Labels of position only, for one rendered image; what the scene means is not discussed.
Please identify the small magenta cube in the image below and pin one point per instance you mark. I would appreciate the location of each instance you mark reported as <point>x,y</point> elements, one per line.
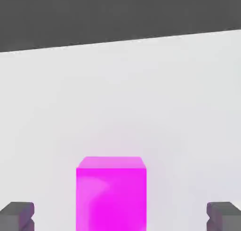
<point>111,197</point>

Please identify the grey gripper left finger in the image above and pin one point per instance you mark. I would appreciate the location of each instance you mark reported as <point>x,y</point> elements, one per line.
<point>17,216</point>

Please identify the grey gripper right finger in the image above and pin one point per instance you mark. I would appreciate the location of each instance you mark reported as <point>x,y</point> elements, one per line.
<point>224,216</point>

